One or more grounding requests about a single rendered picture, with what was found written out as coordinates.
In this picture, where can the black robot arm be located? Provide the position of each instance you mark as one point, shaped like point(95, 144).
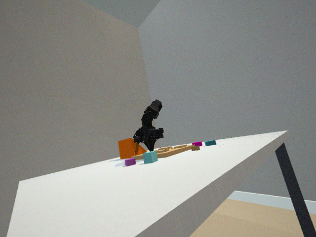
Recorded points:
point(150, 113)

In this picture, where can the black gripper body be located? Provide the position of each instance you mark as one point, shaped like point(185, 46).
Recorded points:
point(146, 137)

